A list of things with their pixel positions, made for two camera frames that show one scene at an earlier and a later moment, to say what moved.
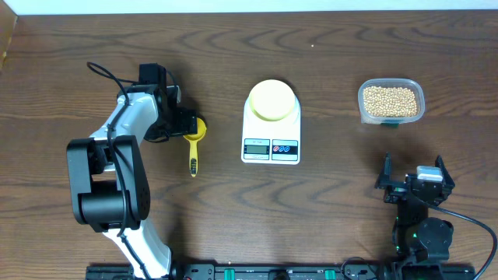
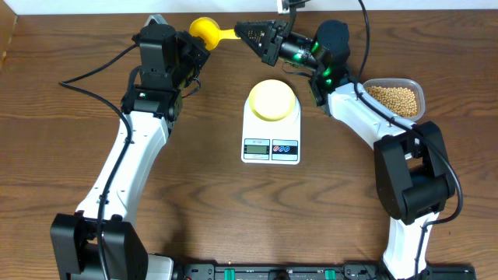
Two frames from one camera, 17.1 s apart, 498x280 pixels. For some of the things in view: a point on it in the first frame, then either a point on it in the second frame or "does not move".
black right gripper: (395, 192) → (271, 29)
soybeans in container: (381, 101) does not move
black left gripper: (185, 125) → (198, 54)
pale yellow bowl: (271, 99) does not move
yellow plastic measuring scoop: (194, 142) → (210, 30)
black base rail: (279, 271) does not move
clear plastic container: (390, 101) does not move
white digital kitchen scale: (268, 141) does not move
